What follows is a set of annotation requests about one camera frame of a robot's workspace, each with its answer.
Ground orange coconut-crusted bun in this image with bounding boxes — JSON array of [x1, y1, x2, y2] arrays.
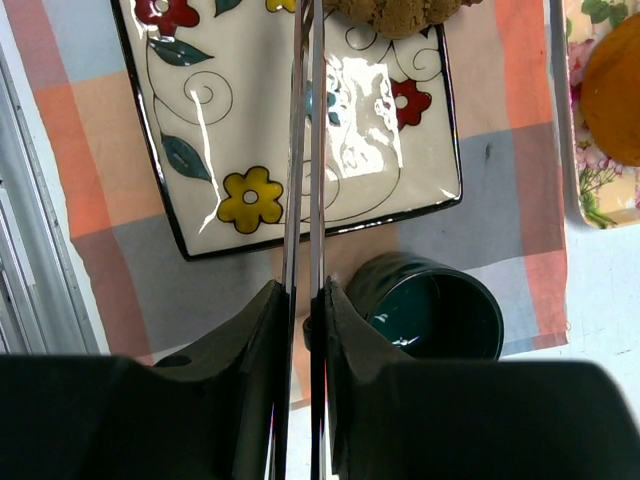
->
[[580, 14, 639, 167]]

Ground stainless steel serving tongs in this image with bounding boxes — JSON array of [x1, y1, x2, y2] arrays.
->
[[268, 1, 327, 479]]

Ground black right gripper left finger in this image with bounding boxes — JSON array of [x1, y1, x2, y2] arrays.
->
[[1, 281, 290, 479]]

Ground checkered orange blue placemat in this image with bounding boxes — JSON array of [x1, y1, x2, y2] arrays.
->
[[1, 1, 568, 363]]

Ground aluminium table frame rail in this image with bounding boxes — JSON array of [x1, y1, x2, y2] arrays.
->
[[1, 56, 100, 354]]

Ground dark green mug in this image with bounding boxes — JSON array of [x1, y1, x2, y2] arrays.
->
[[302, 251, 505, 362]]

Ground brown chocolate croissant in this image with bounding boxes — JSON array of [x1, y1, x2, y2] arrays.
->
[[323, 0, 481, 40]]

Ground floral rectangular serving tray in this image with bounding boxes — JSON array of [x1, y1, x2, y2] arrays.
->
[[547, 1, 639, 229]]

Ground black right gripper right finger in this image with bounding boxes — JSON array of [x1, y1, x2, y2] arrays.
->
[[322, 280, 639, 479]]

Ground floral square ceramic plate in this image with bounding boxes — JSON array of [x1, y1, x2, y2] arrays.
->
[[112, 1, 462, 260]]

